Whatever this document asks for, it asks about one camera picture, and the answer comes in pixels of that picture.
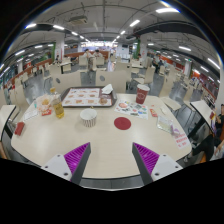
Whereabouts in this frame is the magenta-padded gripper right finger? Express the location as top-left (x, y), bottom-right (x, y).
top-left (131, 142), bottom-right (184, 186)

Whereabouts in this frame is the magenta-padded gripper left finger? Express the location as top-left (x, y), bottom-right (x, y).
top-left (41, 142), bottom-right (92, 186)

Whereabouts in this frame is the clear bottle with yellow cap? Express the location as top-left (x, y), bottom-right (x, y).
top-left (50, 87), bottom-right (65, 120)

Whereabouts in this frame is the pink printed leaflet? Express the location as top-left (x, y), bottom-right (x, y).
top-left (172, 131), bottom-right (192, 150)

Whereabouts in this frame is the clear plastic packet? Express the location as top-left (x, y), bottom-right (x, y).
top-left (156, 115), bottom-right (175, 134)

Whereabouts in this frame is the small white packet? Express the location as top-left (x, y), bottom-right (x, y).
top-left (159, 105), bottom-right (171, 116)

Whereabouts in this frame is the white cup with dotted pattern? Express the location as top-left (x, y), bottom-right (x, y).
top-left (79, 108), bottom-right (98, 128)

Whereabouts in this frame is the flat round red coaster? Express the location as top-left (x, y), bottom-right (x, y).
top-left (113, 116), bottom-right (132, 131)

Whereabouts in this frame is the white printed card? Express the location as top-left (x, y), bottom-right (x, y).
top-left (23, 109), bottom-right (39, 121)

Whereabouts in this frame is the colourful printed flyer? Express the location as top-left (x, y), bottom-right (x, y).
top-left (114, 100), bottom-right (149, 120)

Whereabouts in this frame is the beige neighbouring table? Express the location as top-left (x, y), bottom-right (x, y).
top-left (0, 104), bottom-right (17, 138)
top-left (189, 99), bottom-right (218, 139)

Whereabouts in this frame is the printed paper tray liner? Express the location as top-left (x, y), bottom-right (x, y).
top-left (62, 88), bottom-right (101, 107)

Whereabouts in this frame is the red paper cup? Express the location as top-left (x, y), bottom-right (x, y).
top-left (135, 83), bottom-right (151, 105)

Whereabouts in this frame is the dark brown food tray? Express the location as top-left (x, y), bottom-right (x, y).
top-left (59, 86), bottom-right (118, 108)

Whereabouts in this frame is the white paper napkin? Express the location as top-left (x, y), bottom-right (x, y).
top-left (100, 83), bottom-right (115, 95)

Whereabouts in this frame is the group of beige chairs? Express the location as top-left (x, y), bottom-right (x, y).
top-left (0, 54), bottom-right (214, 111)

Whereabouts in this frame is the ceiling air conditioner unit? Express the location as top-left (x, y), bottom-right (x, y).
top-left (68, 14), bottom-right (88, 26)

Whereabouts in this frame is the group of ceiling lights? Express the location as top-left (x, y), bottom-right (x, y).
top-left (0, 6), bottom-right (222, 79)

